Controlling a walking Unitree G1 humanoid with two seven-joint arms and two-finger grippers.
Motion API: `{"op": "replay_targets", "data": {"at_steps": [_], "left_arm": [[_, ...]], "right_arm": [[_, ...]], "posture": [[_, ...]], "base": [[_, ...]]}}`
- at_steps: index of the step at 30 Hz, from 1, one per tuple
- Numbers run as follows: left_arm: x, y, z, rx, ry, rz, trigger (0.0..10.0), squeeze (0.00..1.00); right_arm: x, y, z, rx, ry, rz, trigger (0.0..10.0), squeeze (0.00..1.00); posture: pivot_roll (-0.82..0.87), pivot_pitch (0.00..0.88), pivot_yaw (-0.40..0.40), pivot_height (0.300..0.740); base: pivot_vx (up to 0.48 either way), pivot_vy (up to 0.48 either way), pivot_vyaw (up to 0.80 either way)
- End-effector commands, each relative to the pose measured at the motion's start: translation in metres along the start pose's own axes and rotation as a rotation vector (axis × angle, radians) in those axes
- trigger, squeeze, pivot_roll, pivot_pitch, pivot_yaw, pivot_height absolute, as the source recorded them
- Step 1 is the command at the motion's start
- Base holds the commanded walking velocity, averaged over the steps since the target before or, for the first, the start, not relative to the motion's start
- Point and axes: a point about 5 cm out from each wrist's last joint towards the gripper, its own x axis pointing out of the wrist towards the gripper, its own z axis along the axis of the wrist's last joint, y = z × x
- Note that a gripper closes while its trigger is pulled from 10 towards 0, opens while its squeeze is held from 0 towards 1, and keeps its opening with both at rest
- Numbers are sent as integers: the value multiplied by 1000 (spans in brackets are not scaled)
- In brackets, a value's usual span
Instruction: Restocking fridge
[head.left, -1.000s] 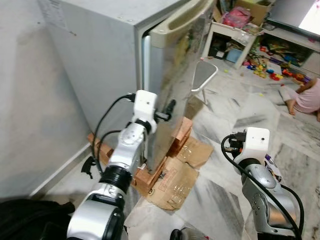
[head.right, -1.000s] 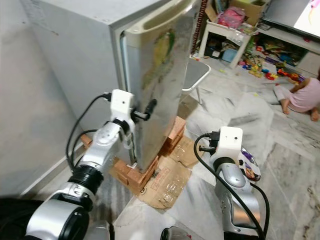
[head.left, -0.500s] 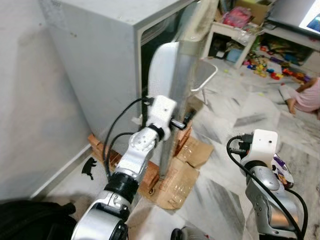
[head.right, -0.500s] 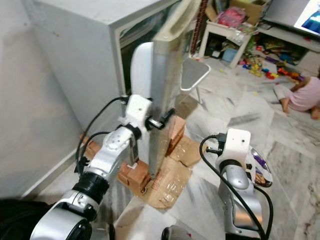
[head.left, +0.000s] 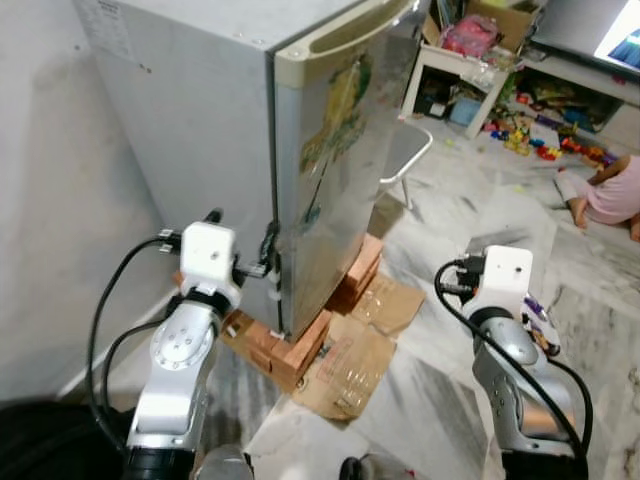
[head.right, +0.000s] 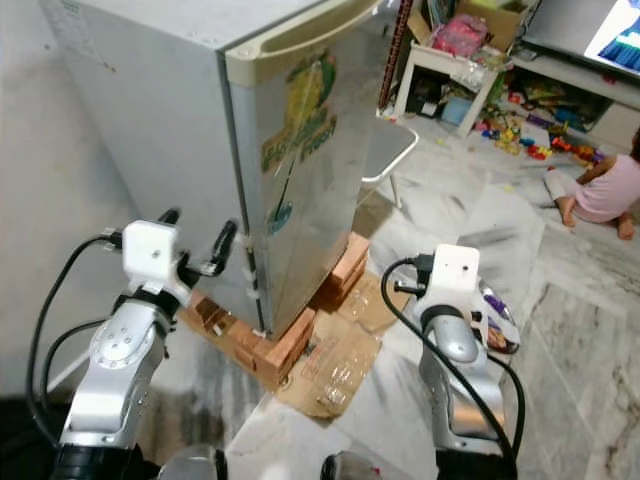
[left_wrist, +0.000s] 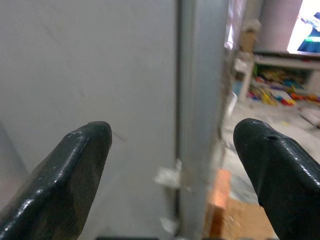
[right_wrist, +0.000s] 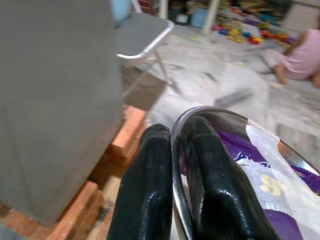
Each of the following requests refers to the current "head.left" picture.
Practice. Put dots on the grey right robot leg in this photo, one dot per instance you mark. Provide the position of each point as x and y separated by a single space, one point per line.
370 470

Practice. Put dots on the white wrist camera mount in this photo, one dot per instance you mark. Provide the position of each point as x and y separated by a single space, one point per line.
208 255
505 275

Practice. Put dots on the small white table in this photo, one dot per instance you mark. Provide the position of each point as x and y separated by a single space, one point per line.
450 58

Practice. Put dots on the child in pink clothes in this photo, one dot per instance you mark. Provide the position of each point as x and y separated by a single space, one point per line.
610 195

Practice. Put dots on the grey left robot leg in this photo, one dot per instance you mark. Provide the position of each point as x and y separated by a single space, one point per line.
225 465

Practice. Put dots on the flat screen television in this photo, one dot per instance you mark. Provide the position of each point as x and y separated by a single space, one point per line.
575 25

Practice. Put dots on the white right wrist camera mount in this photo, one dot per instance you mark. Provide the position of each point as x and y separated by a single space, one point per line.
505 275

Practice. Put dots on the white low television cabinet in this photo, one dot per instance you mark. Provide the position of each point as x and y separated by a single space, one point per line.
590 80

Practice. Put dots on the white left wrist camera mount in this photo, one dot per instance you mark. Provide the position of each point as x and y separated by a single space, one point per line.
208 255

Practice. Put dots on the grey refrigerator cabinet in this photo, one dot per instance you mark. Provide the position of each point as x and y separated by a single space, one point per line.
190 130

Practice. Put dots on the grey robot leg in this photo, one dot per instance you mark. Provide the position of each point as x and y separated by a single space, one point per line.
370 470
225 465

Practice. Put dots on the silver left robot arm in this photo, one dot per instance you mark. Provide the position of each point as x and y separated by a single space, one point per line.
180 345

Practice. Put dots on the scattered colourful toy blocks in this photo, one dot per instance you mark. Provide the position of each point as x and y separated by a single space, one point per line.
545 150

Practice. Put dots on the pink bag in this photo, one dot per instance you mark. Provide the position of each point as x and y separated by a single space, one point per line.
470 35

